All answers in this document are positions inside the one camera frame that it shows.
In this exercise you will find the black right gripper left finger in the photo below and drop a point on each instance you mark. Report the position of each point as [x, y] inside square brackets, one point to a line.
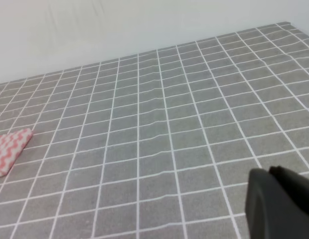
[275, 211]

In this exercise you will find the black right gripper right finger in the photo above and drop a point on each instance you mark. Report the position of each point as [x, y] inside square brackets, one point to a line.
[288, 177]

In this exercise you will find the pink white wavy towel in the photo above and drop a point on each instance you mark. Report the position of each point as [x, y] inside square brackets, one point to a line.
[11, 146]

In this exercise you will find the grey checked tablecloth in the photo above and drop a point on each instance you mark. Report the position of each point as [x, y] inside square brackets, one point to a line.
[156, 145]

